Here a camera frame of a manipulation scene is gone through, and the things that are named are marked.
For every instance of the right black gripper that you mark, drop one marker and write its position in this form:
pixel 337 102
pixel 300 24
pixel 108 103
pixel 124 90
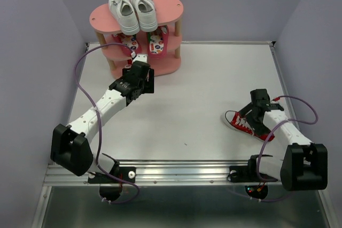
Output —
pixel 258 127

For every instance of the red canvas sneaker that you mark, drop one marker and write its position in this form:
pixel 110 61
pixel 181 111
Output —
pixel 233 120

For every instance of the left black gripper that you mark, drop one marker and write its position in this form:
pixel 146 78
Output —
pixel 149 85

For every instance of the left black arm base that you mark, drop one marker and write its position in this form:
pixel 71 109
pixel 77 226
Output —
pixel 112 178

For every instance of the pink patterned flip-flop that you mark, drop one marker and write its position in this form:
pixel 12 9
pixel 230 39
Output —
pixel 128 43
pixel 157 42

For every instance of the aluminium front rail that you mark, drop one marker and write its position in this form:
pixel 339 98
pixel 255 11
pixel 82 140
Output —
pixel 155 173

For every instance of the pink three-tier shoe shelf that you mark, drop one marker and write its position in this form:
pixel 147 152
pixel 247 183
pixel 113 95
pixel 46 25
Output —
pixel 169 13

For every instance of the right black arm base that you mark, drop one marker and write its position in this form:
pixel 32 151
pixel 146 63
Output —
pixel 248 174

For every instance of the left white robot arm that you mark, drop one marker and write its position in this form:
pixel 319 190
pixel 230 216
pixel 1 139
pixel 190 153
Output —
pixel 71 143

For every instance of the white sneaker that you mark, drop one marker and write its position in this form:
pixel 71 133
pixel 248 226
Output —
pixel 124 14
pixel 146 14

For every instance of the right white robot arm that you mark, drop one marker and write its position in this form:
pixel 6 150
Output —
pixel 304 165

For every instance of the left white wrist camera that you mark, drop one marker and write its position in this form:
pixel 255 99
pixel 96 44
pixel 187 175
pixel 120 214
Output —
pixel 141 58

